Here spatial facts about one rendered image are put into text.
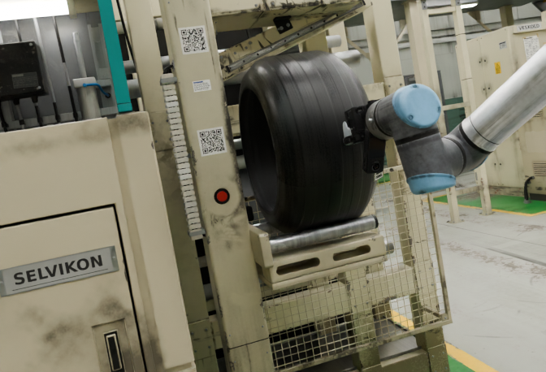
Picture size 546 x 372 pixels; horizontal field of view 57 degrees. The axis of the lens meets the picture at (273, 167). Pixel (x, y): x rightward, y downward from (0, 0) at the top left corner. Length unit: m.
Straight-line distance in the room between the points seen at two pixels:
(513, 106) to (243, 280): 0.87
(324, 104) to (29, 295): 0.89
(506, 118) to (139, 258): 0.73
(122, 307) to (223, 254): 0.76
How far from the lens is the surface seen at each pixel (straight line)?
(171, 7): 1.50
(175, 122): 1.46
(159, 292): 0.75
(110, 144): 0.73
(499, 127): 1.10
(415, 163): 1.03
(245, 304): 1.53
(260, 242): 1.38
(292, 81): 1.38
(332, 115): 1.36
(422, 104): 1.03
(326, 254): 1.46
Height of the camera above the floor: 1.20
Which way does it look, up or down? 3 degrees down
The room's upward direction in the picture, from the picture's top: 10 degrees counter-clockwise
